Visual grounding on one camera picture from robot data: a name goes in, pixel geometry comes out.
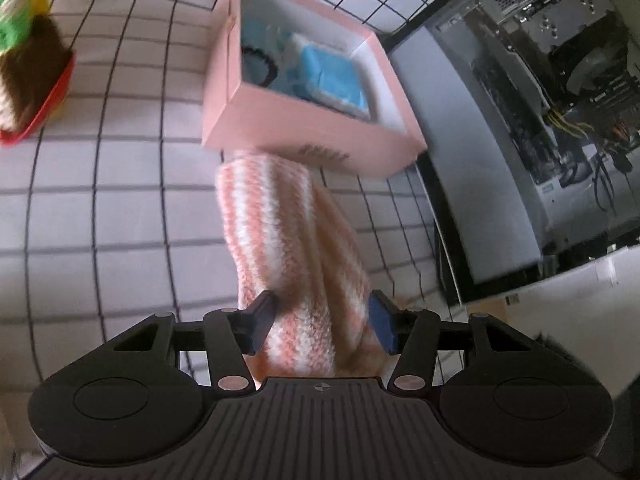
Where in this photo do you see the blue face mask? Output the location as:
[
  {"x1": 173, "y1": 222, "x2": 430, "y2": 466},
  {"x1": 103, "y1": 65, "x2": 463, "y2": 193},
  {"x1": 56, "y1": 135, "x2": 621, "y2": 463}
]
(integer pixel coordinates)
[{"x1": 290, "y1": 42, "x2": 373, "y2": 118}]

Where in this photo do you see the pink white striped towel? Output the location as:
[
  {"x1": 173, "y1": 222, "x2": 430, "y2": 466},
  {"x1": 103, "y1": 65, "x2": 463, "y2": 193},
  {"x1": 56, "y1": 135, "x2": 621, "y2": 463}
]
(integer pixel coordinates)
[{"x1": 214, "y1": 152, "x2": 401, "y2": 392}]

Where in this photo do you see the pink cardboard box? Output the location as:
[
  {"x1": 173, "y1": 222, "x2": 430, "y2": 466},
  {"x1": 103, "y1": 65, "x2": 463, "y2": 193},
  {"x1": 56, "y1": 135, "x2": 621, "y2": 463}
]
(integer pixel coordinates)
[{"x1": 201, "y1": 0, "x2": 428, "y2": 181}]

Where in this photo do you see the white cardboard box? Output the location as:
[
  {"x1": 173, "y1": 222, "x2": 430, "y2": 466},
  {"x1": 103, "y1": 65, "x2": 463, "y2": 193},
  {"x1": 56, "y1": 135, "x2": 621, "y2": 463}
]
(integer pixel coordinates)
[{"x1": 467, "y1": 242, "x2": 640, "y2": 411}]

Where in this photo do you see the crocheted toy with green hat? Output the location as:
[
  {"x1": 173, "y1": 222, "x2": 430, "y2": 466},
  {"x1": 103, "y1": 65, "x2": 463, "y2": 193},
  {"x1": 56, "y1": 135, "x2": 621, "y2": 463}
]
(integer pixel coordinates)
[{"x1": 0, "y1": 0, "x2": 78, "y2": 147}]

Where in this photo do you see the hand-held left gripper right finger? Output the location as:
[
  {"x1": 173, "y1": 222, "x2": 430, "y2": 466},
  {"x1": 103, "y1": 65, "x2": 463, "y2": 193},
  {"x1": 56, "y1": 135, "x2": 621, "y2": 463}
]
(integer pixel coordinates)
[{"x1": 369, "y1": 290, "x2": 538, "y2": 395}]

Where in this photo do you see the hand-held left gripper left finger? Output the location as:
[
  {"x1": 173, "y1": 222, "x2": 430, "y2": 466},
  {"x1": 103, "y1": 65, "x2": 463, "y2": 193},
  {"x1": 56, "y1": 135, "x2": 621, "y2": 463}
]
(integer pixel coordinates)
[{"x1": 107, "y1": 290, "x2": 278, "y2": 395}]

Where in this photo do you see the computer case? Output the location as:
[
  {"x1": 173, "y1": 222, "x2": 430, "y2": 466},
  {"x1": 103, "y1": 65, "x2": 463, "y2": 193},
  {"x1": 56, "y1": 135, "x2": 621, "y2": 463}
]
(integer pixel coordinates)
[{"x1": 387, "y1": 0, "x2": 640, "y2": 306}]

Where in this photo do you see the black hair tie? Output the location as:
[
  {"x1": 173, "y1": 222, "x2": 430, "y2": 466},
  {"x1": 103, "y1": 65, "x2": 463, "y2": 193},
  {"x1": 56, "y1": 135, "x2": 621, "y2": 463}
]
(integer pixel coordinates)
[{"x1": 241, "y1": 45, "x2": 278, "y2": 88}]

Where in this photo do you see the blue white tissue pack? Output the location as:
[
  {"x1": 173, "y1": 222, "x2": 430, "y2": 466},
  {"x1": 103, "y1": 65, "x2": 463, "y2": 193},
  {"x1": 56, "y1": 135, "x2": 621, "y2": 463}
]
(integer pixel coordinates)
[{"x1": 241, "y1": 12, "x2": 321, "y2": 96}]

